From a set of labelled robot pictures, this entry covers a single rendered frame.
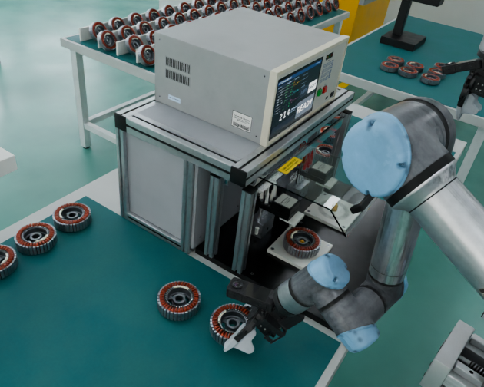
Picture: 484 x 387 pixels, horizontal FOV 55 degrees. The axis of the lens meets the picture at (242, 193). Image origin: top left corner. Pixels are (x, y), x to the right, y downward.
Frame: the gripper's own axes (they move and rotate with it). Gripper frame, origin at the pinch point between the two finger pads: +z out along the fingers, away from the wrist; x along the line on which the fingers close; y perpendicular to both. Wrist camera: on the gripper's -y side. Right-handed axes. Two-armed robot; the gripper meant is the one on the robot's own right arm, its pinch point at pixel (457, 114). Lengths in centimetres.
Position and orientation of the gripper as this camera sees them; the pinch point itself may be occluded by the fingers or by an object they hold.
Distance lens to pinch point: 159.2
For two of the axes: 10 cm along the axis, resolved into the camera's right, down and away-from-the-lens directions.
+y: 7.4, 4.5, -4.9
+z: -1.1, 8.1, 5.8
